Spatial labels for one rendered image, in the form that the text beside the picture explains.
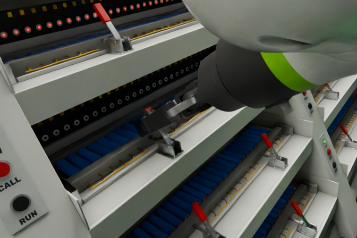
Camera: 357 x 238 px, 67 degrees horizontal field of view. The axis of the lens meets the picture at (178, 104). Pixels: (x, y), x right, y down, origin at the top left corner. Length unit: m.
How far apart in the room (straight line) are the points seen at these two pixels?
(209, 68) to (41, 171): 0.23
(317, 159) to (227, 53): 0.64
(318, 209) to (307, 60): 0.68
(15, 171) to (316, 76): 0.32
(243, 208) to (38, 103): 0.44
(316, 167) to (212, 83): 0.63
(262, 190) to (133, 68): 0.39
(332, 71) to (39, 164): 0.32
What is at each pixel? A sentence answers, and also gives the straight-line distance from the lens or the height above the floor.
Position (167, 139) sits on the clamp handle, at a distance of 0.47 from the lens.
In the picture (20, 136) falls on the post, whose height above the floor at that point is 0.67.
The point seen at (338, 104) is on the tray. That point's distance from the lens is 1.05.
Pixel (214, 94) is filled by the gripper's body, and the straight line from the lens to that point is 0.30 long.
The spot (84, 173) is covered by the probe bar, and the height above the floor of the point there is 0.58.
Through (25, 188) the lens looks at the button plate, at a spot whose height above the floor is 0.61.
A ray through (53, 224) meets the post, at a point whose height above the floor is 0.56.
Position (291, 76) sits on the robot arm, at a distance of 0.25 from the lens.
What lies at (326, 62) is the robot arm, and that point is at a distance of 0.24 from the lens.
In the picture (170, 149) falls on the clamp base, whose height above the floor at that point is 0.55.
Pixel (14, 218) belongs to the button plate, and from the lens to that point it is 0.37.
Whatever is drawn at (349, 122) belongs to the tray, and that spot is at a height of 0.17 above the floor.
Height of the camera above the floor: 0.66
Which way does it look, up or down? 6 degrees down
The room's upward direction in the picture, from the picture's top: 25 degrees counter-clockwise
